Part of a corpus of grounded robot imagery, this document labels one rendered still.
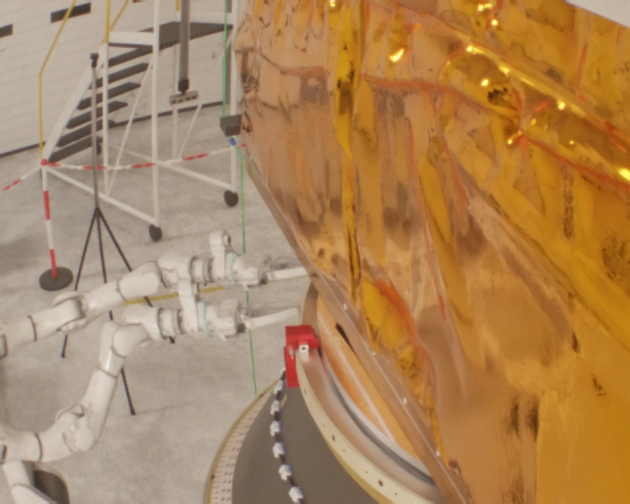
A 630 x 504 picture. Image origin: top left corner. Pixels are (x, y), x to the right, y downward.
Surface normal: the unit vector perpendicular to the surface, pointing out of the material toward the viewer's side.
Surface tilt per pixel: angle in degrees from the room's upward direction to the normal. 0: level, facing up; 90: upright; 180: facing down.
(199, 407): 0
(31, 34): 90
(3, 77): 90
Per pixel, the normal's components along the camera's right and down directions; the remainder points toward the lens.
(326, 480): -0.83, -0.25
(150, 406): -0.01, -0.89
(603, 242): -0.94, -0.01
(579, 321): -0.94, 0.21
